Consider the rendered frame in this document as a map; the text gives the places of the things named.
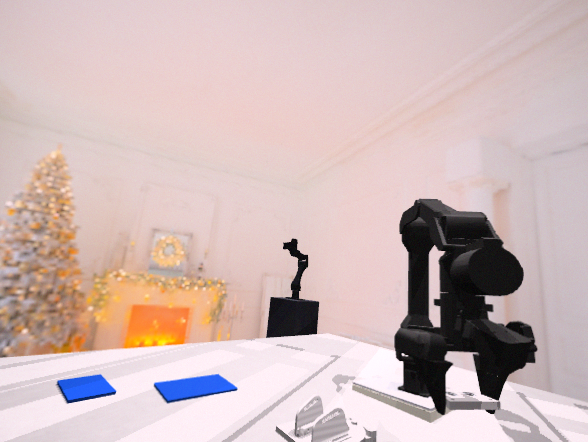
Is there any blue flat rectangular plate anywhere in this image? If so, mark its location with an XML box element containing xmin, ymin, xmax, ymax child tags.
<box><xmin>154</xmin><ymin>374</ymin><xmax>238</xmax><ymax>404</ymax></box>
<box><xmin>57</xmin><ymin>375</ymin><xmax>116</xmax><ymax>403</ymax></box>

